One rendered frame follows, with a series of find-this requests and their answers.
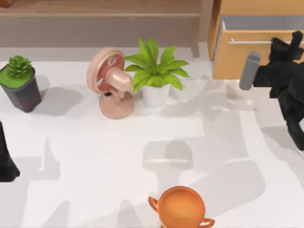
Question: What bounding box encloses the succulent in dark pot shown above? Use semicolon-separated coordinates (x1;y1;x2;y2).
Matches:
0;55;42;114

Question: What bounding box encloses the orange trophy cup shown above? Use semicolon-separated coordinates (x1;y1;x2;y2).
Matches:
148;186;216;228

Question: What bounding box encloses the grey pierced drawer inside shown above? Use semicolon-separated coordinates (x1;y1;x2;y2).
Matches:
219;15;304;32

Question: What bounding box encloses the long metal drawer handle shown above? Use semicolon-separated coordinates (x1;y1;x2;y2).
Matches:
228;38;304;46

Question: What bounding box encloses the brown object on shelf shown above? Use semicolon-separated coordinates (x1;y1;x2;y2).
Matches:
0;0;18;8

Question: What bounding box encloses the green plant in white pot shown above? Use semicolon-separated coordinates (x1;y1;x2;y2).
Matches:
123;38;190;107

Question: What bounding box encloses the pale grey rounded box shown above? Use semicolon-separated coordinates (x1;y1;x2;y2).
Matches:
239;50;261;91

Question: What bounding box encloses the pink desk fan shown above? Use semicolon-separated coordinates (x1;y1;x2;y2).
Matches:
86;47;135;120

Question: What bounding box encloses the pale wooden drawer front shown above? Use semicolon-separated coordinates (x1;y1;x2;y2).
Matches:
213;29;304;80

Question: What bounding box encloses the wooden cupboard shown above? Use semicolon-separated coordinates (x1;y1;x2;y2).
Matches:
207;0;304;80

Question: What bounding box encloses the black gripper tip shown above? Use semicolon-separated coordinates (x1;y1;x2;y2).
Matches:
0;121;20;183

